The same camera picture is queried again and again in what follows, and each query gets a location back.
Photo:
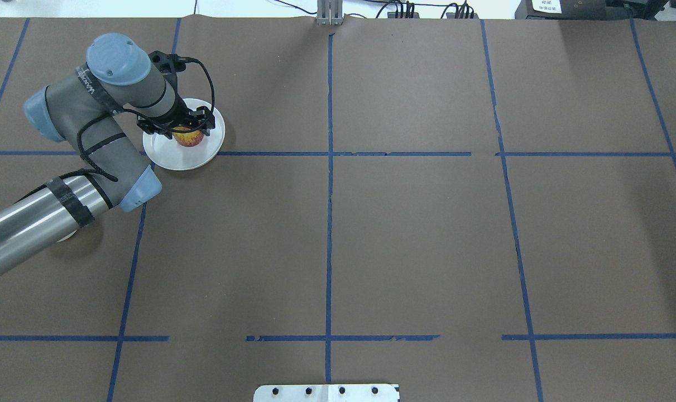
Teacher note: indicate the white plate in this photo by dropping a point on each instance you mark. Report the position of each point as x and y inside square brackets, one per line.
[171, 155]

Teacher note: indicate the red yellow apple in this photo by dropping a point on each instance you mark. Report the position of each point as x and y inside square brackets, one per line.
[188, 138]

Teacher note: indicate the black computer box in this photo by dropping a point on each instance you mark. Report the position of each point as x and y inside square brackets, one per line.
[588, 10]

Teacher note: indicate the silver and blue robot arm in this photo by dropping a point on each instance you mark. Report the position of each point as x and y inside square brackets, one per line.
[118, 77]

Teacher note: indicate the brown paper table cover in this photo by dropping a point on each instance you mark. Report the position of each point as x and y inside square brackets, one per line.
[473, 210]

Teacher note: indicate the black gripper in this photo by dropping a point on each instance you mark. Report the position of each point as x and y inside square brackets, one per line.
[180, 118]

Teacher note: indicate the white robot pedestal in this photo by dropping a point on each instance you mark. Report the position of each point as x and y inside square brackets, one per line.
[328, 392]

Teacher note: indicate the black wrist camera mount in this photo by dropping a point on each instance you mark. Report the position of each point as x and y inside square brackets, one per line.
[168, 64]

